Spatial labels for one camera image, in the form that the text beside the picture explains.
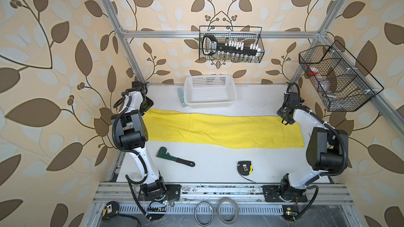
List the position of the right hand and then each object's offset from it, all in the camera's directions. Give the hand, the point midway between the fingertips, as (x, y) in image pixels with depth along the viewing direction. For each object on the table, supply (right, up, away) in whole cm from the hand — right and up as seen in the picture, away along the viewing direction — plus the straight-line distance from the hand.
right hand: (286, 116), depth 93 cm
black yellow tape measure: (-28, -25, -14) cm, 40 cm away
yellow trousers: (-37, -9, +1) cm, 38 cm away
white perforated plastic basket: (-45, +16, +22) cm, 53 cm away
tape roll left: (-44, -42, -21) cm, 65 cm away
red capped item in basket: (+8, +25, -12) cm, 29 cm away
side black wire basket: (+17, +18, -20) cm, 31 cm away
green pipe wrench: (-72, -20, -6) cm, 75 cm away
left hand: (-85, +6, +3) cm, 85 cm away
